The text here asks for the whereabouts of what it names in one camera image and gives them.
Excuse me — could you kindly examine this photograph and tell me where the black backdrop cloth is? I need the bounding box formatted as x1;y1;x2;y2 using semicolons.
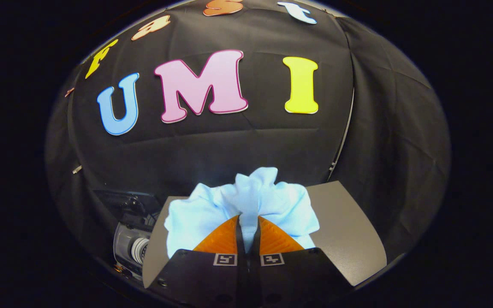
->
45;0;451;274

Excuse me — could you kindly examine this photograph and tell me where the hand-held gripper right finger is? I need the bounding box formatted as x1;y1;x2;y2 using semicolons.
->
249;216;355;308

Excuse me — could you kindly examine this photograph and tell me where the light blue polo shirt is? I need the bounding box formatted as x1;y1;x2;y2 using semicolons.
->
164;167;321;260

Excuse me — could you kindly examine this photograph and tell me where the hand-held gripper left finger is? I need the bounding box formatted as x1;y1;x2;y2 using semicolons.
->
150;215;247;308

